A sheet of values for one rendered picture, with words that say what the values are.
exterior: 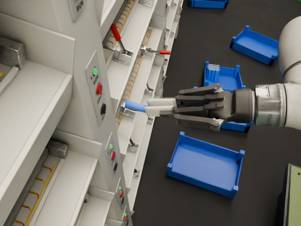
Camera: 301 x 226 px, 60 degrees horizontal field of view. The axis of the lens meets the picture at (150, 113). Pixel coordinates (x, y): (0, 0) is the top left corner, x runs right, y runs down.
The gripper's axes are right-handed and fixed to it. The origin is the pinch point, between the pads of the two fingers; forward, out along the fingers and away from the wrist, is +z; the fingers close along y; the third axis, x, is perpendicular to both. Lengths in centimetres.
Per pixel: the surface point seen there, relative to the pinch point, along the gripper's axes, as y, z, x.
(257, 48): -118, -33, 71
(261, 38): -127, -36, 69
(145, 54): -30.9, 12.2, 6.4
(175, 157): -24, 10, 60
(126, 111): -4.3, 12.0, 5.9
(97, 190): 20.4, 11.0, 3.3
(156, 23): -50, 11, 6
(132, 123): -2.2, 10.4, 8.5
